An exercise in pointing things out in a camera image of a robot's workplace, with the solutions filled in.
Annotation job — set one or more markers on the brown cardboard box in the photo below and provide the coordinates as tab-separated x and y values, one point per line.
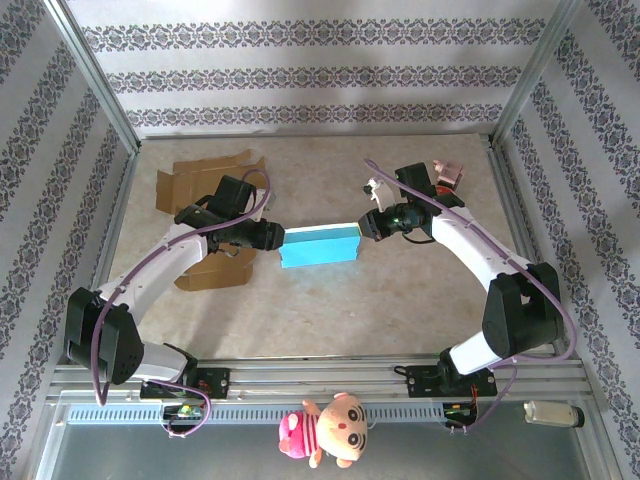
195	177

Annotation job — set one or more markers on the blue and white paper box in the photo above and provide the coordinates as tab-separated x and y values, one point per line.
320	247

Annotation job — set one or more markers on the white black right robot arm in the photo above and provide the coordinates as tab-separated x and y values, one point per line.
465	245

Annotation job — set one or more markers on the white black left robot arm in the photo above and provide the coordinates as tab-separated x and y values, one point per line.
165	260

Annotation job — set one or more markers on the pink pencil sharpener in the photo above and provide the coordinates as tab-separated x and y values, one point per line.
450	172

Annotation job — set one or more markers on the pink plush doll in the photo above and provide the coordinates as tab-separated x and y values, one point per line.
330	430

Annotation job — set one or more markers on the clear bottle with black cap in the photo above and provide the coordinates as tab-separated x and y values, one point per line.
550	414

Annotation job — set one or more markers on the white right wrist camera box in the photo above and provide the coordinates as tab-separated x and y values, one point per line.
382	195

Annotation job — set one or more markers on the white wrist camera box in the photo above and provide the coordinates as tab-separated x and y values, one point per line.
269	200
382	195

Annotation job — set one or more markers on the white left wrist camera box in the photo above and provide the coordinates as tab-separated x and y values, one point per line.
269	200

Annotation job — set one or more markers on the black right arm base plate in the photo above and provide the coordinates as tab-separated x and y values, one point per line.
420	382

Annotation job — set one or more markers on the aluminium frame cross rail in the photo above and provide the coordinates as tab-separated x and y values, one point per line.
320	375

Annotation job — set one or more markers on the aluminium frame post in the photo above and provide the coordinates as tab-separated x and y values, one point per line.
95	80
535	70

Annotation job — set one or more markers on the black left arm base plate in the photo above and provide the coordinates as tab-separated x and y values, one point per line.
217	382

